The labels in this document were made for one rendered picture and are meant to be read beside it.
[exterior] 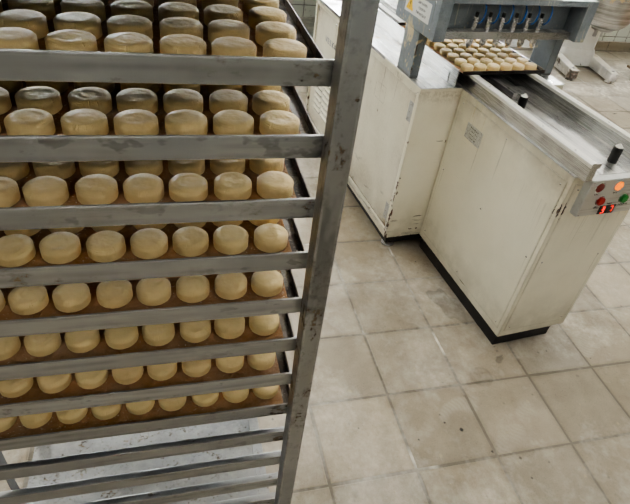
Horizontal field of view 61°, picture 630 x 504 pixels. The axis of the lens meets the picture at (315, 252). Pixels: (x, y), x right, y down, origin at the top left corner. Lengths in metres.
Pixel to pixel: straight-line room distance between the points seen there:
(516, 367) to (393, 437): 0.65
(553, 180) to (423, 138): 0.65
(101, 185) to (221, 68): 0.23
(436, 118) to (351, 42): 1.79
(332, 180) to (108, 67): 0.27
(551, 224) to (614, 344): 0.88
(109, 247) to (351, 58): 0.40
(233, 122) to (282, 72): 0.10
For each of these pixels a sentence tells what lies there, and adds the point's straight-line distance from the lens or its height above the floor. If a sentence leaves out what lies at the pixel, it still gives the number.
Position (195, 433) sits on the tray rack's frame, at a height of 0.15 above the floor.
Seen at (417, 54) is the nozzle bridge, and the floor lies 0.94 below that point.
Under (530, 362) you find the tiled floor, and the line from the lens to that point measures 2.40.
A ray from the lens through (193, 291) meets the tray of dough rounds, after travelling 0.82.
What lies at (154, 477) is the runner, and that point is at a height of 0.61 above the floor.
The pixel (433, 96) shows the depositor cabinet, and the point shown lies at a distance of 2.30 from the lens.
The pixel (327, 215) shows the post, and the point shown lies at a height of 1.24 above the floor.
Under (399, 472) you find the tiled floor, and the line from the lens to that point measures 1.92.
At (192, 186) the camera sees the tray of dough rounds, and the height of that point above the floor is 1.24.
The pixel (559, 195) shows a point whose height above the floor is 0.76.
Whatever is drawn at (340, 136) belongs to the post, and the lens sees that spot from 0.62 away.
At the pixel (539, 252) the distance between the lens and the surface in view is 2.04.
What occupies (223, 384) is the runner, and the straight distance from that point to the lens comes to 0.93.
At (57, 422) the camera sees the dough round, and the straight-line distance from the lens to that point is 1.06.
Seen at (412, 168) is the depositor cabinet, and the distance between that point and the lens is 2.43.
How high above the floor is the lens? 1.63
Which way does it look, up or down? 39 degrees down
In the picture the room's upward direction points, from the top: 8 degrees clockwise
